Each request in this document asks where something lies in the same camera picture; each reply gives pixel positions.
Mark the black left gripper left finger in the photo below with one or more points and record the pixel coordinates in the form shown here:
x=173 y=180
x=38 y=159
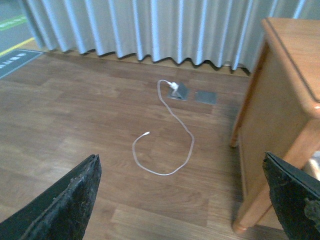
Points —
x=63 y=211

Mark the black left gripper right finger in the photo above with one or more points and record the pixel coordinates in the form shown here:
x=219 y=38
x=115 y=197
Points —
x=295 y=197

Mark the wooden nightstand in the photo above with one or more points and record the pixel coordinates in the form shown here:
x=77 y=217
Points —
x=280 y=113

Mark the closed grey floor plate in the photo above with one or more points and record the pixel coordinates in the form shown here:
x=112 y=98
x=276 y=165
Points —
x=206 y=97

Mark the open grey floor socket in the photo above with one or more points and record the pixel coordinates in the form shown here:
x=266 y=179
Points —
x=180 y=92

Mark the grey floor sign mat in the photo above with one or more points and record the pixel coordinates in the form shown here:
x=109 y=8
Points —
x=16 y=59

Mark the white plugged floor adapter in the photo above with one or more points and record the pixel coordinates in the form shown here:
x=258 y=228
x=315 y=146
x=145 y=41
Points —
x=173 y=85

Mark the pale pleated curtain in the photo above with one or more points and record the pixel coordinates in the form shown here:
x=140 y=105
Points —
x=224 y=32

